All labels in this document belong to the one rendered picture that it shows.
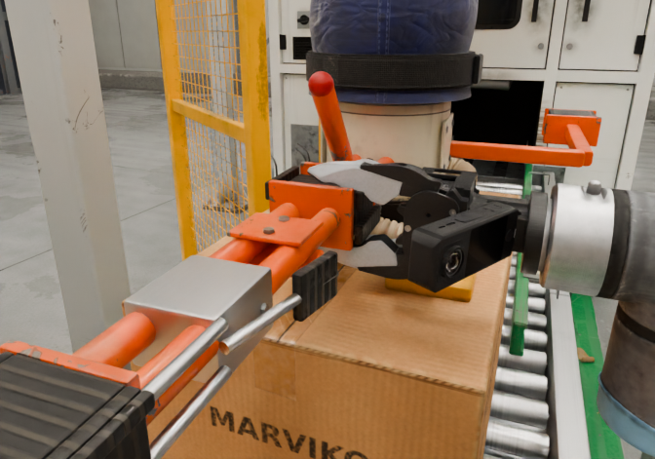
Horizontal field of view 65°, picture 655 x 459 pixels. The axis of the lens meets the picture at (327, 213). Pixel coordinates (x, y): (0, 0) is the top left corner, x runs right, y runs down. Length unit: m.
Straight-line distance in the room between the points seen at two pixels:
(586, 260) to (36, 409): 0.37
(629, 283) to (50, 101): 1.41
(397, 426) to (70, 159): 1.24
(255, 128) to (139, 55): 11.57
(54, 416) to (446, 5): 0.55
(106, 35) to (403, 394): 13.11
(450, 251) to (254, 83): 0.93
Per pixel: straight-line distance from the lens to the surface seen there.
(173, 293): 0.32
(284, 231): 0.40
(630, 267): 0.44
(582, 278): 0.45
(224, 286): 0.32
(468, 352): 0.52
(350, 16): 0.63
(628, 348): 0.50
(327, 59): 0.64
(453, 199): 0.44
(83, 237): 1.64
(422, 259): 0.38
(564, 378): 1.16
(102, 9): 13.46
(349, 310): 0.57
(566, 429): 1.04
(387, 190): 0.45
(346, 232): 0.46
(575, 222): 0.44
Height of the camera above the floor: 1.24
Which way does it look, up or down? 19 degrees down
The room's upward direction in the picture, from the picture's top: straight up
